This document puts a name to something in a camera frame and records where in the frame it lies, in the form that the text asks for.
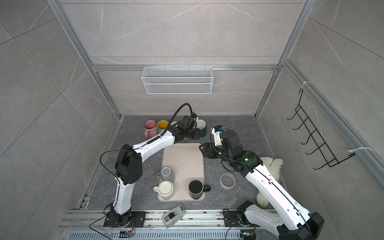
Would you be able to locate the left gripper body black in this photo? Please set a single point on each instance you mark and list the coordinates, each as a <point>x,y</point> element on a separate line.
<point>194,132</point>

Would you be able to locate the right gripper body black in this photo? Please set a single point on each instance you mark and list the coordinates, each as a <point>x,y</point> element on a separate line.
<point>216,152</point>

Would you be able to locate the dark green mug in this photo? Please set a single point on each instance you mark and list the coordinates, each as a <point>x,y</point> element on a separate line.
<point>202,126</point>

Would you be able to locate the blue butterfly mug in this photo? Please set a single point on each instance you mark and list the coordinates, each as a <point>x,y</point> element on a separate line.
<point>162,125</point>

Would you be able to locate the pink patterned mug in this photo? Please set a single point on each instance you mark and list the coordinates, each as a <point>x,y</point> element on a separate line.
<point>150,129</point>

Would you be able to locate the black mug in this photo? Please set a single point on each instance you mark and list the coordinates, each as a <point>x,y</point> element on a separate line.
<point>197,188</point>

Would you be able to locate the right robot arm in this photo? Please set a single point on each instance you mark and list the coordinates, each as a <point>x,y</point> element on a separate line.
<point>291,221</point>

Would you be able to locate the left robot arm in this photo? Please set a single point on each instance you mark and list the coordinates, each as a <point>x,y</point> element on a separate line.
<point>129,164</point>

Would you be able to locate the grey mug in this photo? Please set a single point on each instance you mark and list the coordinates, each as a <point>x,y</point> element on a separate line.
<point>166,174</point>

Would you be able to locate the white mug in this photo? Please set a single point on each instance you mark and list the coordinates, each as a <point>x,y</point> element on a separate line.
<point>165,190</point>

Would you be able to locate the beige plastic tray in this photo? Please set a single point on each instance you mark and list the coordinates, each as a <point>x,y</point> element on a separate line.
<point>187,163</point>

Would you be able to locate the tape roll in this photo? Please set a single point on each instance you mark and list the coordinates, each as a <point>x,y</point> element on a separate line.
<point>227,181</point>

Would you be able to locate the white teddy bear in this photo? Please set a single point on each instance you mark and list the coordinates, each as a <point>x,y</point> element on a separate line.
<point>274,167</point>

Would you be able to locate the white wire mesh basket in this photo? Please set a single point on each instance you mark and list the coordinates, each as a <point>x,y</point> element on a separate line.
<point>177,80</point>

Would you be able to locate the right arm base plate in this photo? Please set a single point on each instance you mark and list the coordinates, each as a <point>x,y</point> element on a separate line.
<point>234,219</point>

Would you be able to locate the black wire hook rack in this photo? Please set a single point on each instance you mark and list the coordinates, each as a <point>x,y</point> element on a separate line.
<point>316,137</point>

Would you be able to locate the grey camera box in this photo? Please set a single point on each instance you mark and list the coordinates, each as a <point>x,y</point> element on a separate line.
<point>173,216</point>

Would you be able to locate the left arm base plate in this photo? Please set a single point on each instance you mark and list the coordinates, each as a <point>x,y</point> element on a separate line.
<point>139,219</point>

